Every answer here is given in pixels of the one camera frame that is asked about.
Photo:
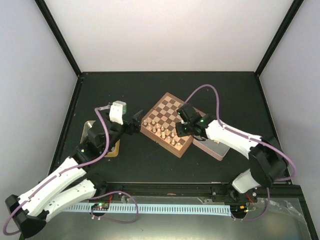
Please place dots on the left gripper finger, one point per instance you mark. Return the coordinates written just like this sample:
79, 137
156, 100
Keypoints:
137, 127
138, 116

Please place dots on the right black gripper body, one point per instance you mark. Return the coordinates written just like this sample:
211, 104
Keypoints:
185, 132

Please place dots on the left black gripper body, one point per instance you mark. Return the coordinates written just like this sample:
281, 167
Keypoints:
128, 124

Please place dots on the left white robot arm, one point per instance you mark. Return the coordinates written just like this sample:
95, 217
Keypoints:
74, 180

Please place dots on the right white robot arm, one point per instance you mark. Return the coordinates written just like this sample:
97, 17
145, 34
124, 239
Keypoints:
266, 163

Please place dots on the left control circuit board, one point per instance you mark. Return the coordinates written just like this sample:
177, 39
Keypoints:
100, 206

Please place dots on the control circuit board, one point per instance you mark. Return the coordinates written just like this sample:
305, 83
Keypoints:
100, 206
237, 209

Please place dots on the right control circuit board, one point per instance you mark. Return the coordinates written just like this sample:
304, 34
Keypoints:
237, 209

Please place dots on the wooden chessboard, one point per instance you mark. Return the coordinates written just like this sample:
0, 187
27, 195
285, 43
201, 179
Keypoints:
164, 113

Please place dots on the yellow plastic tray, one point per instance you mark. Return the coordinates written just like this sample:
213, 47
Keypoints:
115, 148

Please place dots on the pink plastic basket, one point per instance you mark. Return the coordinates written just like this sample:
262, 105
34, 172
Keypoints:
214, 148

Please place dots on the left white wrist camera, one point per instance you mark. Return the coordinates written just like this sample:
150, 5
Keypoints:
116, 112

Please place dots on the white slotted cable duct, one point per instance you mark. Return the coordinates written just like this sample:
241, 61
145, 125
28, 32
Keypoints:
163, 209

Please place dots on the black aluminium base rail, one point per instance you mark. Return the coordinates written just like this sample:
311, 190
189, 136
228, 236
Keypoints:
217, 192

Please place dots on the left black frame post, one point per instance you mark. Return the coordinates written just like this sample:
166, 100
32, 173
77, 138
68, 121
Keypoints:
46, 13

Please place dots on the black frame post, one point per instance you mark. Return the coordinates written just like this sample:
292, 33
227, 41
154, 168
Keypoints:
283, 27
46, 13

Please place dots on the right black frame post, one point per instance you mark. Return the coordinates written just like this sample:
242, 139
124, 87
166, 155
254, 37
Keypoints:
283, 27

